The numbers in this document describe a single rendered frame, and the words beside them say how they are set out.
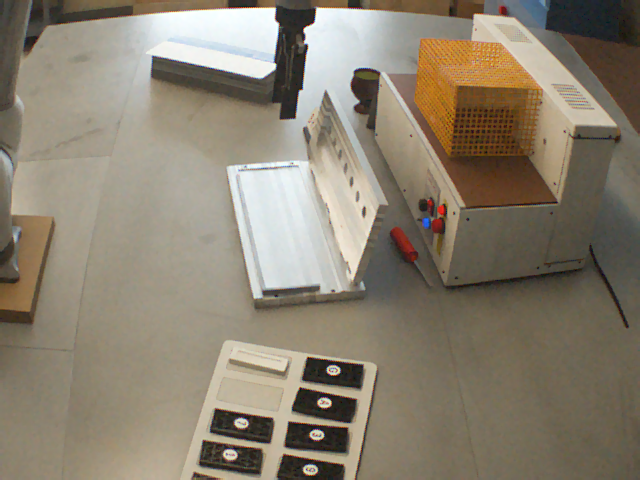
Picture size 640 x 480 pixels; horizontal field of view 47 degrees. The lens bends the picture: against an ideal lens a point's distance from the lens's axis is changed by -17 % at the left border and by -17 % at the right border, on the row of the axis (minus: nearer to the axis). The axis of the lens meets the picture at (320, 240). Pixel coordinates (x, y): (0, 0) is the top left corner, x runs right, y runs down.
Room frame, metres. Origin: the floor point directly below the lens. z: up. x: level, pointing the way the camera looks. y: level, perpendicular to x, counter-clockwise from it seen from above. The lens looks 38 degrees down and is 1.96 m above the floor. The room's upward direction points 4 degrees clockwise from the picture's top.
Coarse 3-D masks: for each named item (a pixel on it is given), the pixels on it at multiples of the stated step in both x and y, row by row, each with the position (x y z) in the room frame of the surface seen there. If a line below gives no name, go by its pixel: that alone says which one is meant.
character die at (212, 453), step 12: (204, 444) 0.80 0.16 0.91; (216, 444) 0.80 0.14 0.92; (228, 444) 0.80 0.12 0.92; (204, 456) 0.77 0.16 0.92; (216, 456) 0.77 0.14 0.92; (228, 456) 0.77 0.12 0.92; (240, 456) 0.78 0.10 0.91; (252, 456) 0.78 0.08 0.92; (228, 468) 0.75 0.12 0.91; (240, 468) 0.75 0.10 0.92; (252, 468) 0.75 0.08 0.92
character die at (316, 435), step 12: (288, 432) 0.85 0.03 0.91; (300, 432) 0.85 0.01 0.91; (312, 432) 0.85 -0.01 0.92; (324, 432) 0.85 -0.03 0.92; (336, 432) 0.85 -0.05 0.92; (288, 444) 0.82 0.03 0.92; (300, 444) 0.82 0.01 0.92; (312, 444) 0.82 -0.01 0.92; (324, 444) 0.82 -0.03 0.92; (336, 444) 0.82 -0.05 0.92
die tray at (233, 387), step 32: (224, 352) 1.03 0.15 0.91; (288, 352) 1.04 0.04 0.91; (224, 384) 0.95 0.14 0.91; (256, 384) 0.96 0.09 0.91; (288, 384) 0.96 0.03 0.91; (320, 384) 0.97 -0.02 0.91; (288, 416) 0.89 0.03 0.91; (352, 416) 0.90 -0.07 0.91; (192, 448) 0.79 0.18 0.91; (288, 448) 0.81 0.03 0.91; (352, 448) 0.82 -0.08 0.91
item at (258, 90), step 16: (160, 64) 2.08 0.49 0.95; (176, 64) 2.06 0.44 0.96; (192, 64) 2.03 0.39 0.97; (176, 80) 2.05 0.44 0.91; (192, 80) 2.03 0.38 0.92; (208, 80) 2.01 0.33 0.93; (224, 80) 1.99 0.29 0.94; (240, 80) 1.97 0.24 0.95; (256, 80) 1.94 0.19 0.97; (272, 80) 1.96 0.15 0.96; (240, 96) 1.96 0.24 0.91; (256, 96) 1.94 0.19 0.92
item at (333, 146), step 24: (336, 96) 1.61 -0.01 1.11; (336, 120) 1.55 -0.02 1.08; (312, 144) 1.61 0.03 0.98; (336, 144) 1.51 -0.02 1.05; (312, 168) 1.57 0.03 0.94; (336, 168) 1.47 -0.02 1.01; (360, 168) 1.33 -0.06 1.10; (336, 192) 1.41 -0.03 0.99; (360, 192) 1.33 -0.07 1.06; (336, 216) 1.37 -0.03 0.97; (360, 216) 1.29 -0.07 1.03; (384, 216) 1.22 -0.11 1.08; (336, 240) 1.33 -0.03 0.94; (360, 240) 1.26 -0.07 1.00; (360, 264) 1.21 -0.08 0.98
